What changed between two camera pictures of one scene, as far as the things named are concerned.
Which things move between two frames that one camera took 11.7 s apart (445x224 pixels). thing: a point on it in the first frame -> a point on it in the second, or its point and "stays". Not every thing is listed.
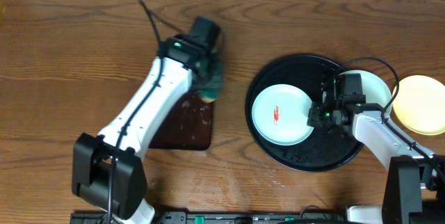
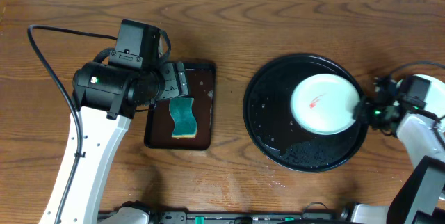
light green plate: (373, 88) -> (324, 104)
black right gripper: (314, 119) -> (361, 112)
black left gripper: (211, 69) -> (177, 80)
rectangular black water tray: (186, 126) stays
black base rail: (216, 218) stays
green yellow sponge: (214, 89) -> (185, 122)
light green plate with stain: (280, 115) -> (435, 97)
